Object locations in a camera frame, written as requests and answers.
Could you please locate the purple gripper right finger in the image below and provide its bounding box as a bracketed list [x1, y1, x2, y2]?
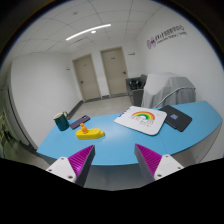
[134, 144, 183, 183]

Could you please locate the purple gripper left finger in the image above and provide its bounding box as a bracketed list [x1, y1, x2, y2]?
[46, 145, 95, 187]

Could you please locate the yellow toy boat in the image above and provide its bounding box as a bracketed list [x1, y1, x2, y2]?
[76, 123, 105, 140]

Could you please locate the purple smartphone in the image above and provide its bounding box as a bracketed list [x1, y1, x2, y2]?
[70, 115, 90, 130]

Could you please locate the white rainbow mouse pad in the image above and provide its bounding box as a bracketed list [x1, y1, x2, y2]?
[114, 106, 167, 135]

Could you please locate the dark teal mug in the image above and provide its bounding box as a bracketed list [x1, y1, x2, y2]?
[54, 112, 69, 131]

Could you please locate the black tablet case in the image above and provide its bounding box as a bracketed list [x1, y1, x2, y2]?
[160, 105, 192, 132]

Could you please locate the grey covered machine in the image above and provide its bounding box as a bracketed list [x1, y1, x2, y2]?
[141, 72, 196, 108]

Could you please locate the dark grey cabinet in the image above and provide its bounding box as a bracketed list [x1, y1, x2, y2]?
[126, 74, 147, 106]

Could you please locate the left beige door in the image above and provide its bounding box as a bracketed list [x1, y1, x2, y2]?
[73, 55, 101, 101]

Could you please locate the beige door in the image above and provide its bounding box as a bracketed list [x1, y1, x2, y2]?
[101, 48, 127, 95]
[73, 55, 101, 101]

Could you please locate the right beige door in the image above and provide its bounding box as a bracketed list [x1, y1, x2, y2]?
[101, 48, 127, 95]

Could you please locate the long ceiling light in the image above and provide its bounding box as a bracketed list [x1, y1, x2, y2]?
[66, 24, 111, 41]

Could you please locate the purple wall logo sign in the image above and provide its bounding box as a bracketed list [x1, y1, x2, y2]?
[146, 25, 187, 49]

